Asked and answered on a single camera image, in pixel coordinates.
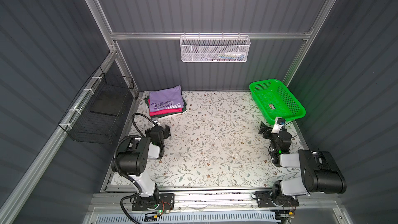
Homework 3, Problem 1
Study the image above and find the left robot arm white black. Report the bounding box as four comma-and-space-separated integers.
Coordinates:
111, 125, 171, 200

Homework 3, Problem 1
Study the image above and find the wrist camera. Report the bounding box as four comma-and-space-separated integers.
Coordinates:
152, 118, 161, 125
271, 117, 286, 134

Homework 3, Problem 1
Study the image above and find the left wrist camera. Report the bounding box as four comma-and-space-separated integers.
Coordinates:
152, 118, 161, 125

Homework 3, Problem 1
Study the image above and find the black corrugated cable conduit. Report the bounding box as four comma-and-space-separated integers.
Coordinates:
112, 112, 159, 224

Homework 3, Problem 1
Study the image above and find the purple t shirt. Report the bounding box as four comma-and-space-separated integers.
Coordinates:
149, 86, 184, 112

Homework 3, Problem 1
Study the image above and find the folded dark green t shirt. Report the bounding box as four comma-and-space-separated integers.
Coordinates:
150, 100, 187, 119

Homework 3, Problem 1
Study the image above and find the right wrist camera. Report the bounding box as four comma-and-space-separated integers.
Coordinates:
271, 117, 286, 134

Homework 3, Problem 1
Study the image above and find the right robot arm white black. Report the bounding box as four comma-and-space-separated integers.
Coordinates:
259, 118, 347, 207

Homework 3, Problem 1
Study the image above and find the green plastic basket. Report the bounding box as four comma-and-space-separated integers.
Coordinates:
249, 79, 306, 125

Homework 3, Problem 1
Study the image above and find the black wire basket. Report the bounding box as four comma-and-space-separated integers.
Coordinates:
59, 69, 134, 145

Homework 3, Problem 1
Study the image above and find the folded magenta t shirt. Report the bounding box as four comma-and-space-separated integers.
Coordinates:
149, 104, 186, 117

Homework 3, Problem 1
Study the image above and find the white wire mesh basket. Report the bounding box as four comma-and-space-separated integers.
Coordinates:
179, 35, 251, 63

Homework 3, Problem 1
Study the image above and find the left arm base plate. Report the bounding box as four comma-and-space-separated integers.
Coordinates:
131, 194, 175, 211

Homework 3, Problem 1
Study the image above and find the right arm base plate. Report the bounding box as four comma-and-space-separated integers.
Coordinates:
254, 190, 300, 208

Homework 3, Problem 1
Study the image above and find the white spray bottle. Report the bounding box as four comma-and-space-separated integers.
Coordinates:
224, 52, 247, 60

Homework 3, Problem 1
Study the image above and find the white vented panel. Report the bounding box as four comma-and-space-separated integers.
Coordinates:
94, 211, 277, 224

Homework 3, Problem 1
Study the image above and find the floral table cloth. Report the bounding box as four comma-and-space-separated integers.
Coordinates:
110, 91, 322, 189

